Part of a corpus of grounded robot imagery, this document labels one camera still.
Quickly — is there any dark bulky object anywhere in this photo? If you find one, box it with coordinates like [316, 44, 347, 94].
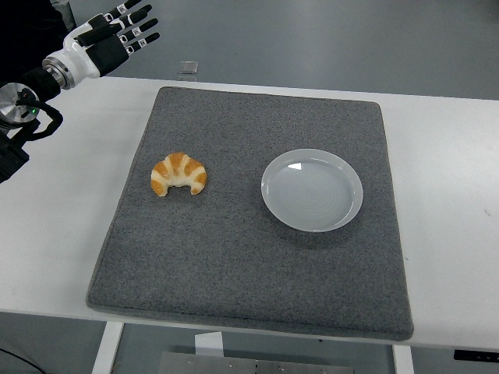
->
[0, 0, 77, 85]

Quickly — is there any grey bin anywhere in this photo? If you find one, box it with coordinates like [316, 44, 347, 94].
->
[58, 0, 78, 32]

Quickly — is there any grey felt mat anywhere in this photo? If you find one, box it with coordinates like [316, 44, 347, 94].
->
[85, 86, 415, 343]

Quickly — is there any white table leg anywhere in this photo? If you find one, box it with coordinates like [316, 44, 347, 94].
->
[391, 344, 415, 374]
[91, 322, 125, 374]

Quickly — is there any golden croissant bread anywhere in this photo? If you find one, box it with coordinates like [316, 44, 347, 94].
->
[150, 151, 208, 198]

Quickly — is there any round grey plate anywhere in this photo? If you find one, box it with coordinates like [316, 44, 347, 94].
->
[260, 148, 364, 234]

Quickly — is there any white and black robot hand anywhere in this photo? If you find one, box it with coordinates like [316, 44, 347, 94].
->
[58, 0, 161, 81]

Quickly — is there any black table control panel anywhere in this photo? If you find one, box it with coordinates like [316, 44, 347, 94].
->
[454, 349, 499, 362]

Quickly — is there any thin black floor cable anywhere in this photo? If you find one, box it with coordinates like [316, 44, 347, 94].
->
[0, 345, 40, 374]

